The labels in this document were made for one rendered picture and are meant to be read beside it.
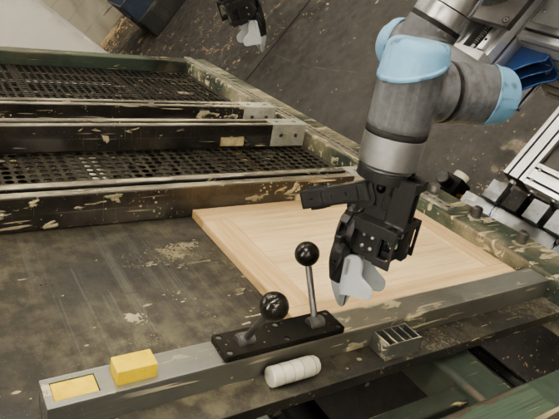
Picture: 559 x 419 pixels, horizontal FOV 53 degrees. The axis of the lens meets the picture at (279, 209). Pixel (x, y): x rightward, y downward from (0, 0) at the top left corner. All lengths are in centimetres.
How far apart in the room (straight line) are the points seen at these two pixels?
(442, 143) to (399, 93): 207
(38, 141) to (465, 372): 109
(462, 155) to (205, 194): 163
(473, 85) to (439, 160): 197
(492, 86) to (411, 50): 13
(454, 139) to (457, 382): 182
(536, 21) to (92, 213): 114
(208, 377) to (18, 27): 427
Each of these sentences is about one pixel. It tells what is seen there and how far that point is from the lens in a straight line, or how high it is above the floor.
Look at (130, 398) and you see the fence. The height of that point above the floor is 160.
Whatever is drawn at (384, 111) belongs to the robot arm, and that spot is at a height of 159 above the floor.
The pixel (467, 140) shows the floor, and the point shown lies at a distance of 266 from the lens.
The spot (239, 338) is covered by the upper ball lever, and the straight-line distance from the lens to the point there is 78.
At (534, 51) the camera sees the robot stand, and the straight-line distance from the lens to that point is 158.
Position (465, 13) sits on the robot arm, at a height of 152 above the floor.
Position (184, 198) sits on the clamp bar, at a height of 139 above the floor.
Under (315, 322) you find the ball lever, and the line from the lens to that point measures 84.
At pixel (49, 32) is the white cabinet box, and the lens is 489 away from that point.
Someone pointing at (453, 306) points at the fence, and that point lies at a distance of 103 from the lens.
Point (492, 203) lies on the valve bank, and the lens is 156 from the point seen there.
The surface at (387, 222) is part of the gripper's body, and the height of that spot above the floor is 150.
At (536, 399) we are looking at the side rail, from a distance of 87.
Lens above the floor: 204
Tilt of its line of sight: 42 degrees down
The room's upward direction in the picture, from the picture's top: 54 degrees counter-clockwise
